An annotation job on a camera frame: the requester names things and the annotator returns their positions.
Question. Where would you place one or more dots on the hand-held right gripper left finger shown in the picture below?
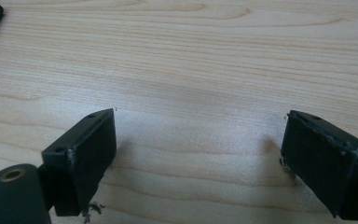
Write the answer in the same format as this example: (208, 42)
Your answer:
(88, 152)

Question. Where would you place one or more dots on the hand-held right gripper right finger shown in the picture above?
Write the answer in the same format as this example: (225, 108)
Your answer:
(320, 155)

